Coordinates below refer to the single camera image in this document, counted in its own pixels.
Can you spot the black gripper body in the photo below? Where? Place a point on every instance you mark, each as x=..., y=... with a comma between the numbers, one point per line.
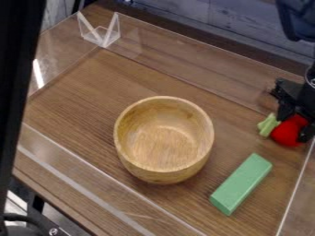
x=298, y=94

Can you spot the black vertical pole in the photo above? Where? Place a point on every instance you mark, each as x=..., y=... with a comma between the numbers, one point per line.
x=21, y=24

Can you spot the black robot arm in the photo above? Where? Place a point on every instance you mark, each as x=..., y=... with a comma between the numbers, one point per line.
x=297, y=15

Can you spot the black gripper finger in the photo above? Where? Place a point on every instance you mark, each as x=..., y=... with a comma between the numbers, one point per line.
x=308, y=133
x=286, y=110

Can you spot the clear acrylic table barrier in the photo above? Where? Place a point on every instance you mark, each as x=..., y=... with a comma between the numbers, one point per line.
x=85, y=84

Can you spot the green rectangular block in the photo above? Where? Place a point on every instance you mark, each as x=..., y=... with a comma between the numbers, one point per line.
x=239, y=185

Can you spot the black metal frame bracket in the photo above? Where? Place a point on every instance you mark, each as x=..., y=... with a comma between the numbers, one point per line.
x=47, y=227

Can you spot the wooden bowl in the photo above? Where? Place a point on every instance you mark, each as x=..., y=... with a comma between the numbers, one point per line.
x=163, y=139

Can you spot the red plush tomato toy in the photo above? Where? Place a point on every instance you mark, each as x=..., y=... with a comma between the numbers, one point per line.
x=284, y=132

